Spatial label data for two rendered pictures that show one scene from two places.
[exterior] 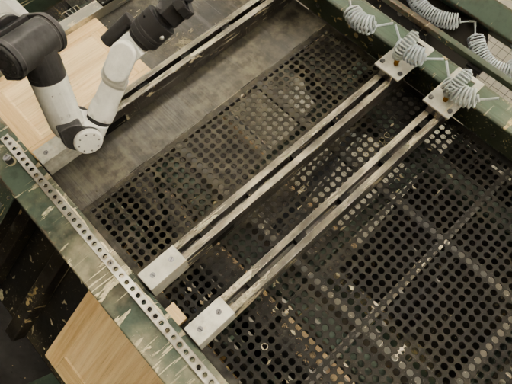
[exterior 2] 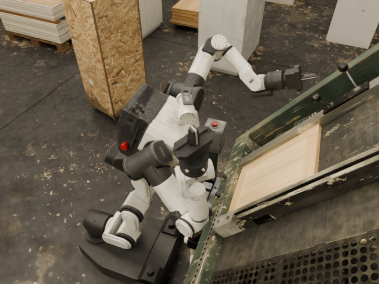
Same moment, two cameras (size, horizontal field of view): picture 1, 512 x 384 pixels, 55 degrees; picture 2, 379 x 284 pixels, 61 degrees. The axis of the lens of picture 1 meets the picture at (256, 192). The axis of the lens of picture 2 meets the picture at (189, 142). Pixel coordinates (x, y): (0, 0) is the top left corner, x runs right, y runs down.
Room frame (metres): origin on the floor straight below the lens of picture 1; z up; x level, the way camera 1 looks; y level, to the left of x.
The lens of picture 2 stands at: (1.22, -0.21, 2.18)
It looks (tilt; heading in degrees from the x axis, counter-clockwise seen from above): 43 degrees down; 90
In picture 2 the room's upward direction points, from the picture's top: straight up
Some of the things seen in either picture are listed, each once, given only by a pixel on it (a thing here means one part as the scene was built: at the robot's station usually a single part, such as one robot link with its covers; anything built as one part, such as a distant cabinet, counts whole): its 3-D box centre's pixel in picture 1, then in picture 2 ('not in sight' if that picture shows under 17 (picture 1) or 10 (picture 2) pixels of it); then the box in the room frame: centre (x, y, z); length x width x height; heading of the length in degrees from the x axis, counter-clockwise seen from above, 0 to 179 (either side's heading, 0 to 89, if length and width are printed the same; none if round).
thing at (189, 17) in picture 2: not in sight; (192, 14); (1.25, 4.83, 0.15); 0.61 x 0.52 x 0.31; 65
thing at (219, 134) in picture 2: not in sight; (214, 136); (1.37, 1.26, 0.84); 0.12 x 0.12 x 0.18; 71
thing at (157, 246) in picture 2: not in sight; (128, 238); (0.81, 0.94, 0.19); 0.64 x 0.52 x 0.33; 161
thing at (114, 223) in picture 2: not in sight; (123, 230); (0.78, 0.95, 0.28); 0.21 x 0.20 x 0.13; 161
